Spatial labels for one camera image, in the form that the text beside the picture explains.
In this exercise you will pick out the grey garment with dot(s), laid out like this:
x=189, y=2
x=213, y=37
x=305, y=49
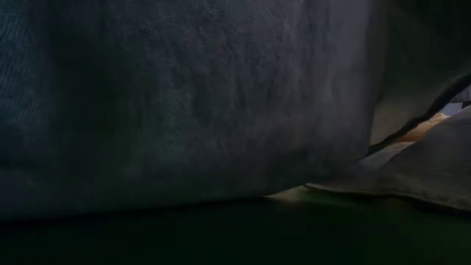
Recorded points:
x=184, y=110

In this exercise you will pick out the green table mat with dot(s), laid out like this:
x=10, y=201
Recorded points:
x=257, y=235

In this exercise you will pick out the cream shirt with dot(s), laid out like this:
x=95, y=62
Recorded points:
x=423, y=129

